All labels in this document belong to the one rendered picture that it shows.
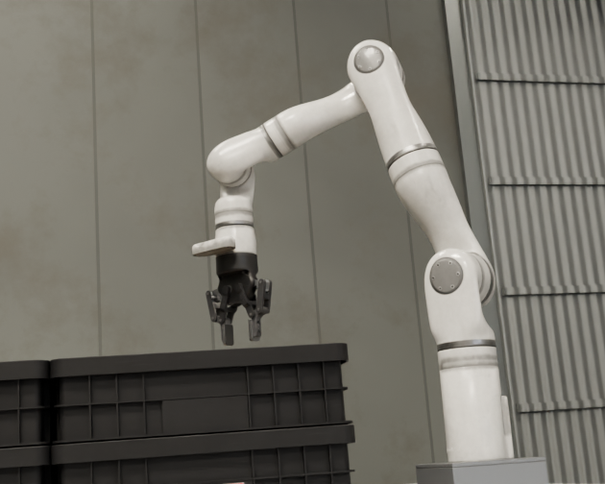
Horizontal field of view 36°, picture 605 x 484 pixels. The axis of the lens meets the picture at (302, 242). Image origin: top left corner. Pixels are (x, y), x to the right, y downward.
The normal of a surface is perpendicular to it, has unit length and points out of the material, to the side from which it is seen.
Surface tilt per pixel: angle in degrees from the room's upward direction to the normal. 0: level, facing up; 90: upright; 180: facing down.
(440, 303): 92
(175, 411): 90
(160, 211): 90
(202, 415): 90
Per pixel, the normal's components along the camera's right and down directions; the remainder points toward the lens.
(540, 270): 0.24, -0.24
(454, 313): -0.57, -0.14
